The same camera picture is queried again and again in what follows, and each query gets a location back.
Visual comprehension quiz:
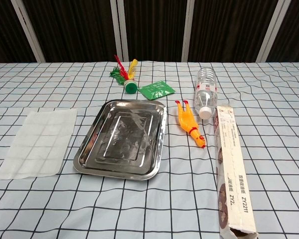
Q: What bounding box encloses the translucent white plastic sheet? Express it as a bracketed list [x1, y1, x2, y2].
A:
[0, 107, 78, 180]

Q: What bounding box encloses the silver metal tray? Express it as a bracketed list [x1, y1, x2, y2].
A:
[72, 99, 168, 181]

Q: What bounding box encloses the green foil packet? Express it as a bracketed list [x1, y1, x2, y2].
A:
[138, 81, 175, 101]

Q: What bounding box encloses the yellow rubber chicken toy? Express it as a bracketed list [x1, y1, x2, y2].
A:
[174, 100, 206, 148]

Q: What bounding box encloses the red yellow green feather shuttlecock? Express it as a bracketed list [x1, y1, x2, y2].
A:
[109, 54, 139, 95]

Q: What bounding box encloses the clear plastic water bottle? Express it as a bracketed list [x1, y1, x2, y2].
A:
[194, 67, 219, 119]

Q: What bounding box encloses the blue checkered tablecloth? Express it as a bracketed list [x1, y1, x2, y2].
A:
[0, 61, 299, 239]

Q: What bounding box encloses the long white cardboard box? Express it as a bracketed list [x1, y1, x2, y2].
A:
[213, 104, 259, 239]

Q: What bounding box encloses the white partition frame post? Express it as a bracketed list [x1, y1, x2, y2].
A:
[111, 0, 130, 62]
[11, 0, 46, 63]
[255, 0, 288, 62]
[181, 0, 195, 62]

